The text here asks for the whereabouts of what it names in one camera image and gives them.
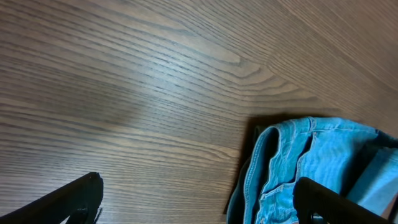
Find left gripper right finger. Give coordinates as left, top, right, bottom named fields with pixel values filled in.
left=293, top=177, right=392, bottom=224

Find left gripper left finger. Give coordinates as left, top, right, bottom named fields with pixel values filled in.
left=1, top=172, right=104, bottom=224

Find light blue denim jeans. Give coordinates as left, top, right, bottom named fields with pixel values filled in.
left=226, top=117, right=397, bottom=224

